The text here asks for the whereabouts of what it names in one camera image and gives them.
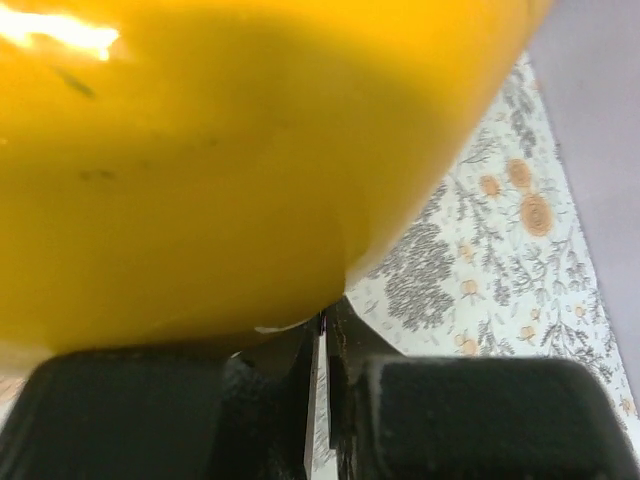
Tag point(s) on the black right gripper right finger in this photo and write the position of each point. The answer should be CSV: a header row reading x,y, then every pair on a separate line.
x,y
393,416

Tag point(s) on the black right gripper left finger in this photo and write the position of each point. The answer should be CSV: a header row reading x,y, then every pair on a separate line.
x,y
160,413

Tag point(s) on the yellow suitcase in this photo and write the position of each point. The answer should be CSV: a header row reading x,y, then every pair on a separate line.
x,y
181,170

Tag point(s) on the floral patterned tablecloth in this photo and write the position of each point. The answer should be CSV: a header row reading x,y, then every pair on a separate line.
x,y
494,266

